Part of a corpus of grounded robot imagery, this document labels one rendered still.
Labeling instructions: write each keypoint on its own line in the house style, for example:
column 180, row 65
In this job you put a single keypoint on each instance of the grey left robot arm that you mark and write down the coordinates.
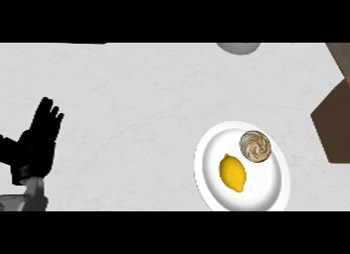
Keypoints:
column 25, row 198

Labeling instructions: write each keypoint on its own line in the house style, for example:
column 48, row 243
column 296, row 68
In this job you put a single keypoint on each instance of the yellow lemon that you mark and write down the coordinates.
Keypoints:
column 232, row 173

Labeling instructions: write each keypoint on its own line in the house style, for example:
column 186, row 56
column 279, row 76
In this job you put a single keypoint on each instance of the grey rounded object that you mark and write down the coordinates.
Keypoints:
column 238, row 48

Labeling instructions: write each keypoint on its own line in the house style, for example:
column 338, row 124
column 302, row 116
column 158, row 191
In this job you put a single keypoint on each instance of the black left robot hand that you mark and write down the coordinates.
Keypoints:
column 36, row 145

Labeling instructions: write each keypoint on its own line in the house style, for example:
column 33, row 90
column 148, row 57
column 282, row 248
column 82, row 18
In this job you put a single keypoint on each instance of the brown cardboard box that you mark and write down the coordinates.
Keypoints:
column 340, row 109

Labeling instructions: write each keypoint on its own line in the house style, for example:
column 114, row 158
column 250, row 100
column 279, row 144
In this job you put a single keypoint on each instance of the brown swirled cupcake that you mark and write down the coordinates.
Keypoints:
column 256, row 146

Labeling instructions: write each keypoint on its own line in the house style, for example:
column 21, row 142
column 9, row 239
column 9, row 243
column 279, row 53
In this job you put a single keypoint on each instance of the white oval plate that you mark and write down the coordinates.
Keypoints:
column 241, row 168

